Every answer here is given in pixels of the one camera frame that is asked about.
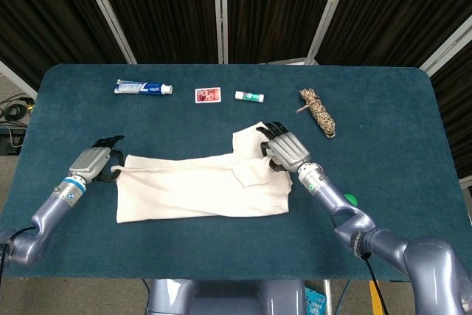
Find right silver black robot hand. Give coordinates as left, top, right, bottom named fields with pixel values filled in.
left=256, top=120, right=310, bottom=174

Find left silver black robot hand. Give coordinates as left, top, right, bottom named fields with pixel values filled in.
left=69, top=134, right=125, bottom=184

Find white T-shirt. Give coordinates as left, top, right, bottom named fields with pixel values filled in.
left=116, top=120, right=294, bottom=224

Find green white glue stick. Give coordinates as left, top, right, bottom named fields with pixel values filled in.
left=235, top=90, right=266, bottom=103

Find grey floor equipment box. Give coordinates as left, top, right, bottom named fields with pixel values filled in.
left=0, top=125, right=27, bottom=156

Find blue white toothpaste tube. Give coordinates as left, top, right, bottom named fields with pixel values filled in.
left=112, top=78, right=175, bottom=97

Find red playing card box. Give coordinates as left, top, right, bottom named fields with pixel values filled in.
left=194, top=86, right=223, bottom=105

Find dark folding screen panel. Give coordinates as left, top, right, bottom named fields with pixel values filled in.
left=420, top=15, right=472, bottom=183
left=86, top=0, right=224, bottom=65
left=313, top=0, right=472, bottom=72
left=0, top=0, right=138, bottom=97
left=221, top=0, right=355, bottom=66

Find metal table leg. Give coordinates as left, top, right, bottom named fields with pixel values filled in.
left=322, top=280, right=333, bottom=315

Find teal plastic box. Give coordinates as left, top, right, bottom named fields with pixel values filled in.
left=305, top=285, right=327, bottom=315

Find grey robot torso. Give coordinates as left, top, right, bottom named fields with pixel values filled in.
left=146, top=278, right=307, bottom=315

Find beige braided rope bundle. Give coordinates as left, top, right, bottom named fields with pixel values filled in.
left=296, top=88, right=337, bottom=139

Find black yellow floor cables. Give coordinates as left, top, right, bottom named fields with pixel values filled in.
left=0, top=96, right=35, bottom=121

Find blue floor cable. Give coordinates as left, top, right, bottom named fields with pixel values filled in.
left=339, top=280, right=352, bottom=315

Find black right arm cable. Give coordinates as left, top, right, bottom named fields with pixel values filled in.
left=363, top=252, right=386, bottom=315

